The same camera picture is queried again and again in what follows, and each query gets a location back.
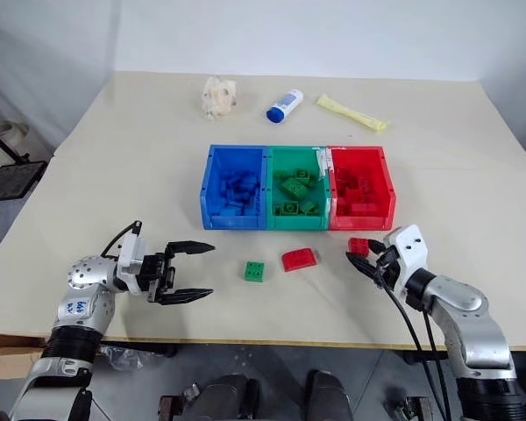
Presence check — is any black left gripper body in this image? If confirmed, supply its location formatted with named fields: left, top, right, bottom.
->
left=139, top=251, right=178, bottom=304

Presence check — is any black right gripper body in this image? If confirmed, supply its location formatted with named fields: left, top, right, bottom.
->
left=373, top=245, right=401, bottom=289

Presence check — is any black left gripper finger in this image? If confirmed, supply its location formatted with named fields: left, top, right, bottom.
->
left=165, top=240, right=217, bottom=258
left=157, top=287, right=215, bottom=307

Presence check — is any small red building block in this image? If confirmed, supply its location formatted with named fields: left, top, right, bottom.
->
left=347, top=237, right=371, bottom=258

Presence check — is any red curved building block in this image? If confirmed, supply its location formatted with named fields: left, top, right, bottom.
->
left=281, top=246, right=319, bottom=275

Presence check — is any green studded building block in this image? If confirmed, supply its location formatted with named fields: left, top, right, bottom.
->
left=243, top=260, right=267, bottom=284

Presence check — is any clear plastic bag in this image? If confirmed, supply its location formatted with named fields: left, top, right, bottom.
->
left=97, top=343, right=146, bottom=372

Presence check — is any red plastic bin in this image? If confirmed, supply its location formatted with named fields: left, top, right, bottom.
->
left=326, top=145, right=398, bottom=232

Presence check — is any white paper label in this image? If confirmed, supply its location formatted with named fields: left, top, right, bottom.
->
left=314, top=147, right=334, bottom=181

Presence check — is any blue plastic bin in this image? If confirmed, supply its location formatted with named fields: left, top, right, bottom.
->
left=199, top=144, right=271, bottom=231

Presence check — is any dark rounded shape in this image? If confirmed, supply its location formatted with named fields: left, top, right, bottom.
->
left=305, top=369, right=352, bottom=421
left=195, top=372, right=260, bottom=421

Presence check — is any green plastic bin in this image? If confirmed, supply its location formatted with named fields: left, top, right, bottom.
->
left=265, top=145, right=333, bottom=232

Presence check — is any pale yellow tube packet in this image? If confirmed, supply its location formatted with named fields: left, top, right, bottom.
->
left=316, top=93, right=392, bottom=133

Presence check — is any crumpled white object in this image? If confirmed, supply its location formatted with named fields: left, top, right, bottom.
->
left=200, top=75, right=239, bottom=121

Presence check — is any white bottle with blue cap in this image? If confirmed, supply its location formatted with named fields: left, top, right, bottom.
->
left=264, top=88, right=305, bottom=125

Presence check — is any brown cardboard box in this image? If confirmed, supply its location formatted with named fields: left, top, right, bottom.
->
left=0, top=332, right=50, bottom=381

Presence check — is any black mesh stand tray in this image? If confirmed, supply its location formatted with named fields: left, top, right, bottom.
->
left=0, top=160, right=50, bottom=203

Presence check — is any black stand pole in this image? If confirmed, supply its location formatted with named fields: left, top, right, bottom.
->
left=0, top=117, right=32, bottom=164

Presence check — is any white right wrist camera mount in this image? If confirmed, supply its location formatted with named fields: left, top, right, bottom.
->
left=382, top=224, right=434, bottom=291

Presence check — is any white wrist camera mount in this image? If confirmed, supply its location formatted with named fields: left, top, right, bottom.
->
left=382, top=224, right=434, bottom=291
left=115, top=231, right=149, bottom=296

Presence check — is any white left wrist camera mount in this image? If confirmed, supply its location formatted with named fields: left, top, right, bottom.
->
left=115, top=231, right=149, bottom=296

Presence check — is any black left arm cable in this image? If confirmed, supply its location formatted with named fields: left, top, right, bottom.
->
left=99, top=219, right=144, bottom=259

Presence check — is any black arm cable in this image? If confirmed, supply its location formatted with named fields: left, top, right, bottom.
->
left=420, top=305, right=451, bottom=421
left=99, top=219, right=144, bottom=259
left=374, top=258, right=449, bottom=421

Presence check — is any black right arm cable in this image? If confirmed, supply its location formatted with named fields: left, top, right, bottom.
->
left=420, top=305, right=451, bottom=421
left=374, top=258, right=449, bottom=421

